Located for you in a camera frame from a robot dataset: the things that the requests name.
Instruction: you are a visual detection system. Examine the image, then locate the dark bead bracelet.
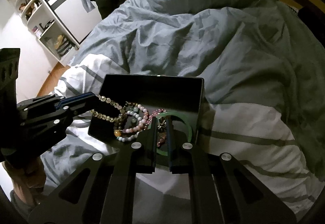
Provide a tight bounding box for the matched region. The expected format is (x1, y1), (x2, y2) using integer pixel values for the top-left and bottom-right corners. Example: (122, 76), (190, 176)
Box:
(113, 102), (138, 136)

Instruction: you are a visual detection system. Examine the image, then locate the grey striped duvet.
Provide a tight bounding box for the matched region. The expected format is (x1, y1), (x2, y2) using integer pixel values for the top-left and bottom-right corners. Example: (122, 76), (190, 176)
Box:
(41, 0), (325, 214)

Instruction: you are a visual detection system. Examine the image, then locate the green bangle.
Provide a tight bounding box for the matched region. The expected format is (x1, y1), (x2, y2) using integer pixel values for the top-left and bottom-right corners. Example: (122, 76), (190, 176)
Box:
(155, 110), (198, 156)

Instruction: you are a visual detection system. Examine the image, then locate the person's left hand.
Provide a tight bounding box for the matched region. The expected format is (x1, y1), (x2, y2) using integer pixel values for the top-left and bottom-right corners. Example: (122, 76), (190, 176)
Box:
(4, 155), (48, 208)

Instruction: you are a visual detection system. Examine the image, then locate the red crystal bead bracelet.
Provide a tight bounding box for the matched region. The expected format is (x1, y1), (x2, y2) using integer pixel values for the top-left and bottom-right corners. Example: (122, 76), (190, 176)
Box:
(152, 108), (168, 149)

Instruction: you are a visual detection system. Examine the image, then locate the pink bead bracelet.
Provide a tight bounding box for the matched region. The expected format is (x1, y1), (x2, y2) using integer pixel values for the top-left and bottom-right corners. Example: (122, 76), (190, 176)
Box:
(121, 104), (153, 140)

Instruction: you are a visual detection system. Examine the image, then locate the yellow crystal bead bracelet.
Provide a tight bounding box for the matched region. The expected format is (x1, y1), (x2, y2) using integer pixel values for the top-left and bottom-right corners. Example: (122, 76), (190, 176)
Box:
(89, 94), (128, 123)

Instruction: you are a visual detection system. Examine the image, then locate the person's left forearm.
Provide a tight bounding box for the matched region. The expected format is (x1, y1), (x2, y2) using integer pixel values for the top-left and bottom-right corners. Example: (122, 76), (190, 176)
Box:
(9, 188), (39, 217)

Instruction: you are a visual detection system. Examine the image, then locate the white shelf unit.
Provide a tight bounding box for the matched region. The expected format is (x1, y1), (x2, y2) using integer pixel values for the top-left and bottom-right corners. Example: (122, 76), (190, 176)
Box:
(13, 0), (81, 62)

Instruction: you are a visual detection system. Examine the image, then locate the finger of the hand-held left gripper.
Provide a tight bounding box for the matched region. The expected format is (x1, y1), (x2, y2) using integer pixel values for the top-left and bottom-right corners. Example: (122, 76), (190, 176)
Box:
(17, 91), (99, 113)
(21, 98), (101, 139)

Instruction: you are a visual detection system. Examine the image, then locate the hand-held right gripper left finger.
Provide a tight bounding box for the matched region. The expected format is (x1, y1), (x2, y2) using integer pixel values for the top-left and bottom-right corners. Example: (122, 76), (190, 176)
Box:
(27, 116), (158, 224)

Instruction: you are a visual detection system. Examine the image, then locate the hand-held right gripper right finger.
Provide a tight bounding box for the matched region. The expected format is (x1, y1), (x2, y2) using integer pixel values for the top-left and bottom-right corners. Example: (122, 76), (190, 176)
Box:
(167, 116), (298, 224)

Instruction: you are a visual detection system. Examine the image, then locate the silver cross charm bracelet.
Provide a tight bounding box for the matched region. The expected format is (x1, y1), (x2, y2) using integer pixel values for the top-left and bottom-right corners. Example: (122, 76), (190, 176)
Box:
(157, 117), (169, 139)

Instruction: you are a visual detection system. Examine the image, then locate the black cardboard box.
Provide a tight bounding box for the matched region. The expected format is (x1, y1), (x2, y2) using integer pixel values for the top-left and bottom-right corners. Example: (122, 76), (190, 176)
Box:
(88, 74), (205, 157)

